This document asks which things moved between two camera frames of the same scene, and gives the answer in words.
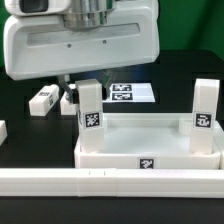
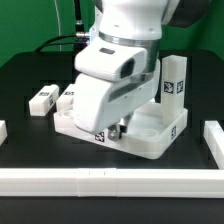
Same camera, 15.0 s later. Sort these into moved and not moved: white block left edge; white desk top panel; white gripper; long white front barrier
Moved: white desk top panel; white gripper
Not moved: long white front barrier; white block left edge
